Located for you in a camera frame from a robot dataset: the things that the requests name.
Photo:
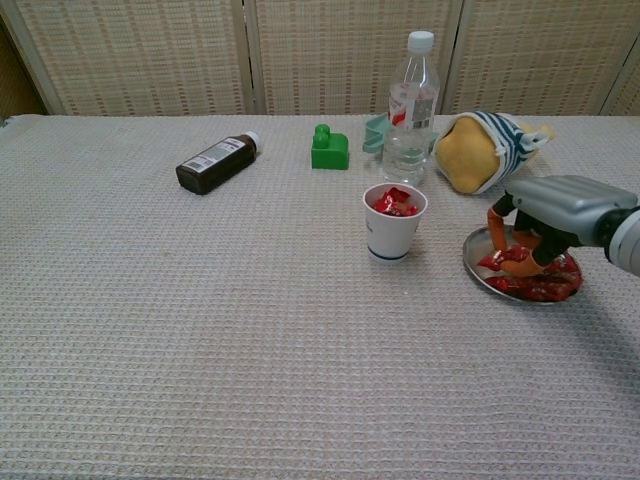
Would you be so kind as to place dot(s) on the silver orange-tipped right robot hand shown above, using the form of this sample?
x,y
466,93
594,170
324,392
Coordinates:
x,y
565,205

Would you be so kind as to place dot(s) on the yellow plush toy striped shirt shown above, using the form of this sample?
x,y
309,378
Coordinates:
x,y
465,155

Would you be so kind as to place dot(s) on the brown wooden board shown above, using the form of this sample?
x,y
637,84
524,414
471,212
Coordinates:
x,y
12,85

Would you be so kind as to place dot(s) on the round metal plate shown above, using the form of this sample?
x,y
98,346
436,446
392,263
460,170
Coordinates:
x,y
477,240

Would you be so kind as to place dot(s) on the beige woven table cloth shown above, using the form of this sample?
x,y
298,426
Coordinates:
x,y
200,325

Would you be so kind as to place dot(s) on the woven bamboo screen panel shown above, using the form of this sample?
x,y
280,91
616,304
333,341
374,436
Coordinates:
x,y
540,50
631,95
140,55
325,55

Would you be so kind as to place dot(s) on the clear plastic water bottle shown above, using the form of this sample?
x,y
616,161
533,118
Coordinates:
x,y
410,150

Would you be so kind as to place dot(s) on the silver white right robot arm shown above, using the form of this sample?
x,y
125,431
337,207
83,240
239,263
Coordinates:
x,y
627,240

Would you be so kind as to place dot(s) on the green toy building block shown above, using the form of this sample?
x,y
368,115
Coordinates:
x,y
330,157

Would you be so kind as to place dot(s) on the white paper cup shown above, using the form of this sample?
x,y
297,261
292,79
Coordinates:
x,y
390,240

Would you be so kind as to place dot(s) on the teal plastic dustpan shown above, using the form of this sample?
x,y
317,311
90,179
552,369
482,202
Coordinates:
x,y
372,131

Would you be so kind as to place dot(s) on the brown medicine bottle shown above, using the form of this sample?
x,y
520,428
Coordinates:
x,y
215,165

